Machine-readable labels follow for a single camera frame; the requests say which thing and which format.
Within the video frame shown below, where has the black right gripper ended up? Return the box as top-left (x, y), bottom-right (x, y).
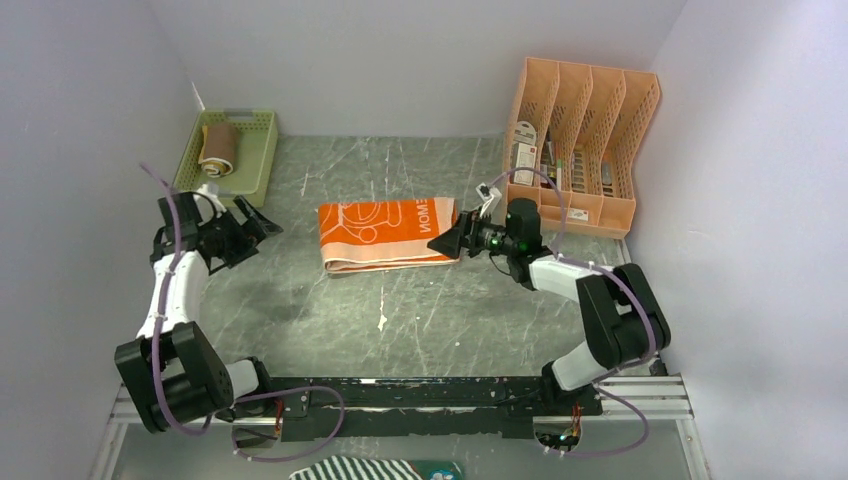
top-left (428, 206), bottom-right (517, 259)

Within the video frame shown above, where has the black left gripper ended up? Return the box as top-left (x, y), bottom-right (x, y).
top-left (200, 195), bottom-right (284, 269)

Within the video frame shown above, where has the orange and cream towel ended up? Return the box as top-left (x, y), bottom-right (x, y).
top-left (318, 197), bottom-right (457, 274)

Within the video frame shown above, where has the green perforated plastic basket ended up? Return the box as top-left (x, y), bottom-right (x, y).
top-left (173, 109), bottom-right (279, 207)

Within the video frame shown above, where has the yellow brown bear towel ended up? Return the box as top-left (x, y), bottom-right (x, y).
top-left (198, 122), bottom-right (241, 178)

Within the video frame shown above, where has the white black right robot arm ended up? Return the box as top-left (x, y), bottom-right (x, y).
top-left (427, 198), bottom-right (671, 414)

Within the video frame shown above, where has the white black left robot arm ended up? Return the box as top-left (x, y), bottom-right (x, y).
top-left (114, 185), bottom-right (282, 433)

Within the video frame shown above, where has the white red stationery box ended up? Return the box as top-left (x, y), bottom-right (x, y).
top-left (512, 142), bottom-right (537, 186)

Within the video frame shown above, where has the white hanging card package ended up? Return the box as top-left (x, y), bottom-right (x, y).
top-left (513, 121), bottom-right (537, 145)

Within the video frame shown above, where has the pink plastic file organizer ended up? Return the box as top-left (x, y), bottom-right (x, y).
top-left (502, 57), bottom-right (661, 240)

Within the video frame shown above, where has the teal patterned cloth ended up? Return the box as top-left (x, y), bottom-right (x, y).
top-left (409, 460), bottom-right (465, 480)

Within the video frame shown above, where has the black white striped cloth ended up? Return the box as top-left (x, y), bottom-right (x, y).
top-left (289, 455), bottom-right (422, 480)

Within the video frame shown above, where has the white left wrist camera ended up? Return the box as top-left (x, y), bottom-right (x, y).
top-left (194, 182), bottom-right (219, 202)

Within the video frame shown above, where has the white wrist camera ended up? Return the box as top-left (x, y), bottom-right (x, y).
top-left (475, 183), bottom-right (502, 218)
top-left (194, 182), bottom-right (219, 202)

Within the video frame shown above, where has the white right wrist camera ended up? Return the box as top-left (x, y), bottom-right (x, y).
top-left (475, 183), bottom-right (502, 218)

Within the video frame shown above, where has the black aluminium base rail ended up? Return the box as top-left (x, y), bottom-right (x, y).
top-left (109, 374), bottom-right (694, 442)

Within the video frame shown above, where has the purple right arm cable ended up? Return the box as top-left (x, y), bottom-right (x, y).
top-left (486, 165), bottom-right (658, 460)

